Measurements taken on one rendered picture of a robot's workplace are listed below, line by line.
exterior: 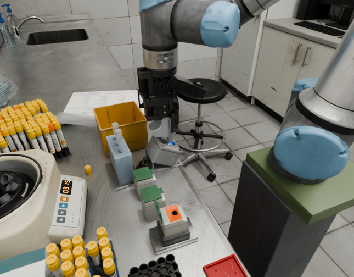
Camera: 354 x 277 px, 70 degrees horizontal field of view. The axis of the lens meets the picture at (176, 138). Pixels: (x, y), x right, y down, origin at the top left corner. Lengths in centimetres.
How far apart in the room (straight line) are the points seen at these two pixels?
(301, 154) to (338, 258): 134
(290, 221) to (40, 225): 54
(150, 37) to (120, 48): 231
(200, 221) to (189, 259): 9
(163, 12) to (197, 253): 46
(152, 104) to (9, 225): 35
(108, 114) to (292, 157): 56
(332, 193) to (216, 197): 120
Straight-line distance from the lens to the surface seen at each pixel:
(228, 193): 186
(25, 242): 54
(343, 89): 46
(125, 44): 285
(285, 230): 72
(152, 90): 58
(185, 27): 49
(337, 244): 184
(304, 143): 47
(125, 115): 85
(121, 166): 62
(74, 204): 61
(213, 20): 47
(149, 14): 53
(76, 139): 88
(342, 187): 73
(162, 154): 67
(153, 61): 55
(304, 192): 67
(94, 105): 103
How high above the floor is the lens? 135
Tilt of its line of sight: 36 degrees down
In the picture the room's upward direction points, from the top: straight up
